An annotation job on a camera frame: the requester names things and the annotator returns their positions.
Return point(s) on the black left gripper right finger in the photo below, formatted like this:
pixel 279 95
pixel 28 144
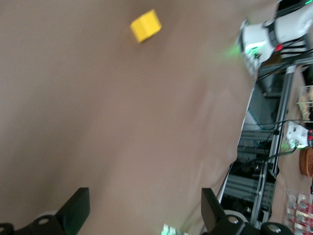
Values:
pixel 210 210

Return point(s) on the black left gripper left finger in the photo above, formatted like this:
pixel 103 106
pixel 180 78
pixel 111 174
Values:
pixel 73 210

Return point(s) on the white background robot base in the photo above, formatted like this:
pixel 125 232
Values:
pixel 297 133

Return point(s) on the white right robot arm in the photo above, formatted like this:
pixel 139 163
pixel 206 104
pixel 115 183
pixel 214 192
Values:
pixel 281 27

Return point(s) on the yellow wooden block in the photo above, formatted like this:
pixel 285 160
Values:
pixel 146 25

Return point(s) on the red and white packets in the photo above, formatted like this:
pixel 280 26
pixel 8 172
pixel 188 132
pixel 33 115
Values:
pixel 300 213

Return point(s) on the brown table cover sheet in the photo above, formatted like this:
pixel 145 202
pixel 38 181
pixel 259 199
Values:
pixel 97 110

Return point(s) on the brown wicker basket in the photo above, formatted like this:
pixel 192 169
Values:
pixel 307 161

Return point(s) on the clear plastic container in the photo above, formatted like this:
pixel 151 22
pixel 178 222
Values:
pixel 306 102

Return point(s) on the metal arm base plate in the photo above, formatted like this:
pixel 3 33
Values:
pixel 252 62
pixel 171 230

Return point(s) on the aluminium frame rack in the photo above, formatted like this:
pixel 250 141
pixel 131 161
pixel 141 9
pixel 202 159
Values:
pixel 259 171

